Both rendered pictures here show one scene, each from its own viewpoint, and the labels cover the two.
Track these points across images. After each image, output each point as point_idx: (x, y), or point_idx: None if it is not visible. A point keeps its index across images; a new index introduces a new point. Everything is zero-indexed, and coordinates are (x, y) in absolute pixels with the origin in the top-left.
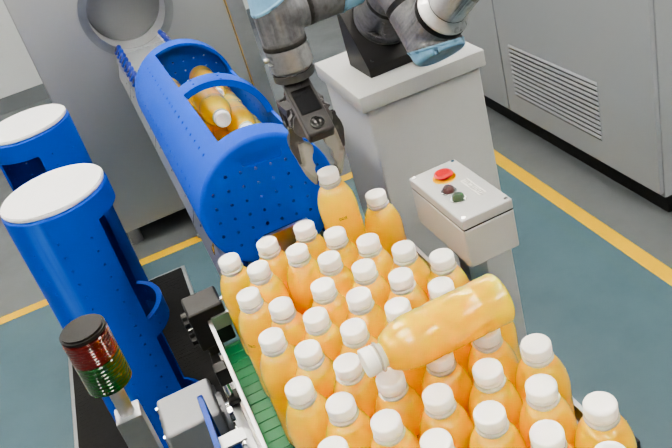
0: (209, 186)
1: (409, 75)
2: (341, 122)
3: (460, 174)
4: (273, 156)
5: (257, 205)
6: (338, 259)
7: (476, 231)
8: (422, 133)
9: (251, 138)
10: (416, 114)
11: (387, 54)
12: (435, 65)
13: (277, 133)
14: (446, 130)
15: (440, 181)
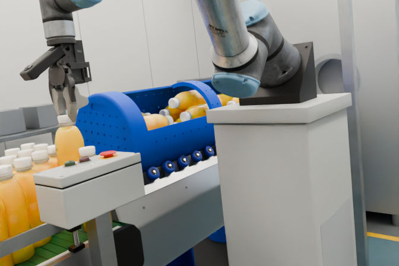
0: (78, 113)
1: (247, 108)
2: (69, 84)
3: (111, 158)
4: (105, 111)
5: (95, 138)
6: (3, 160)
7: (40, 190)
8: (250, 160)
9: (97, 94)
10: (247, 142)
11: (256, 92)
12: (268, 107)
13: (108, 97)
14: (270, 168)
15: (102, 157)
